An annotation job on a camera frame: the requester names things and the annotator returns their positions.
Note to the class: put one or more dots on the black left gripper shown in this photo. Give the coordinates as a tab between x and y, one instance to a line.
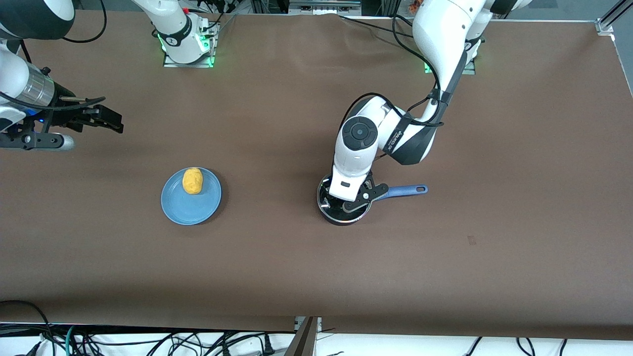
326	184

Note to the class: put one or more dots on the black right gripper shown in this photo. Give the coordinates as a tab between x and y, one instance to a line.
67	109

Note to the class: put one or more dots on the glass lid with blue knob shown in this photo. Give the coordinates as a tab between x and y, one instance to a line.
332	212

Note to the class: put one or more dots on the yellow potato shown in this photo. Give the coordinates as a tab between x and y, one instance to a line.
193	181

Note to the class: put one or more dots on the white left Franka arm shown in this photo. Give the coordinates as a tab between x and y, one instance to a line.
440	29

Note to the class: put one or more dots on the brown table cover mat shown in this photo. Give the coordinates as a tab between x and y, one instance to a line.
296	272

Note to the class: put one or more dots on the blue round plate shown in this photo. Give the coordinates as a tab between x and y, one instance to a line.
193	210

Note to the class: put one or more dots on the silver equipment box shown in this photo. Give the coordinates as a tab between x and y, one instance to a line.
324	5

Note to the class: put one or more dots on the small orange object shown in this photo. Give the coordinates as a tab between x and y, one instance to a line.
415	4

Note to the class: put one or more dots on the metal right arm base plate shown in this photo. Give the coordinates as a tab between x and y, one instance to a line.
190	65

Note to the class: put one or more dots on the aluminium frame profile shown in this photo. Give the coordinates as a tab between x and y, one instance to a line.
606	24

